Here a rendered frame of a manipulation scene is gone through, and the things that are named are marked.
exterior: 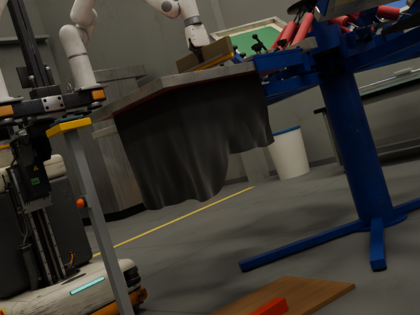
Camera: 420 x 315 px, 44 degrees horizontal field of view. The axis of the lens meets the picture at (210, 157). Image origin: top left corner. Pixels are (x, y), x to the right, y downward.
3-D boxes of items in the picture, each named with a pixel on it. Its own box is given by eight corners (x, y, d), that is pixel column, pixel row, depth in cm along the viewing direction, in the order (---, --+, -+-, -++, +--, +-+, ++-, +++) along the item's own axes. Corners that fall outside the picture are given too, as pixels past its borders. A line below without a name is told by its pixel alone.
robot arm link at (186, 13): (159, 3, 230) (165, 7, 239) (166, 25, 230) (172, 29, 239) (190, -9, 226) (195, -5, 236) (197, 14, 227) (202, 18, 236)
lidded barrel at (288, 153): (320, 167, 659) (307, 122, 657) (298, 177, 626) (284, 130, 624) (292, 173, 695) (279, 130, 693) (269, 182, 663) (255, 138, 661)
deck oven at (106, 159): (185, 195, 852) (144, 64, 846) (122, 220, 761) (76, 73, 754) (127, 207, 973) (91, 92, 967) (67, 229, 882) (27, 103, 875)
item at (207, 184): (210, 199, 190) (176, 89, 189) (203, 200, 193) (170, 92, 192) (287, 167, 221) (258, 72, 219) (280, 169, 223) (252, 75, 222)
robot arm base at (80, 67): (67, 96, 248) (57, 65, 247) (89, 92, 256) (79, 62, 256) (83, 87, 237) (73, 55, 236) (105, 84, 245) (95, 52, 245)
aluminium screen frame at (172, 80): (163, 87, 177) (160, 77, 177) (86, 125, 221) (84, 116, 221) (301, 60, 229) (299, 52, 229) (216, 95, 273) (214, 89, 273)
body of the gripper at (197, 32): (196, 25, 237) (203, 49, 238) (179, 27, 231) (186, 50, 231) (206, 19, 232) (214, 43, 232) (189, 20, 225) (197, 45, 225)
